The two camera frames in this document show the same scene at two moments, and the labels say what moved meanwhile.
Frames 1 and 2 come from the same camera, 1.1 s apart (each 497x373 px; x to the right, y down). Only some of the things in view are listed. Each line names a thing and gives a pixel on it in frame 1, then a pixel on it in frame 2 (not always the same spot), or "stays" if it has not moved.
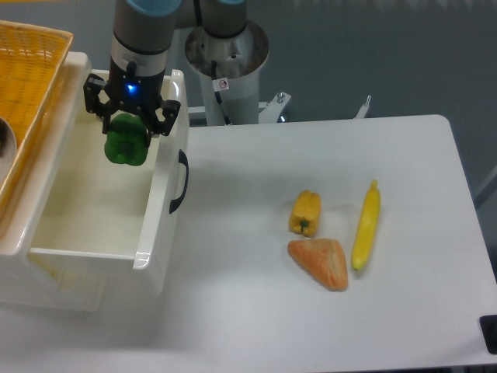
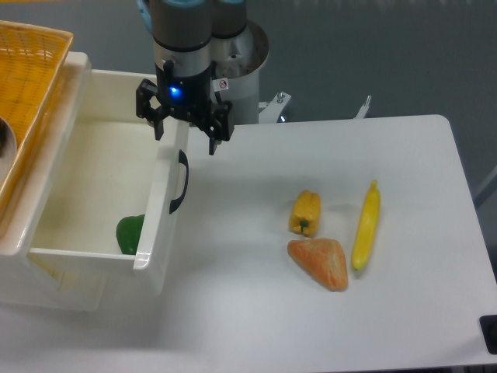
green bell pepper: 126,140 to 127,231
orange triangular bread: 323,259 stays
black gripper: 131,93 to 188,96
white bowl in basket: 8,149 stays
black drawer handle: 176,203 stays
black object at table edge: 488,328 stays
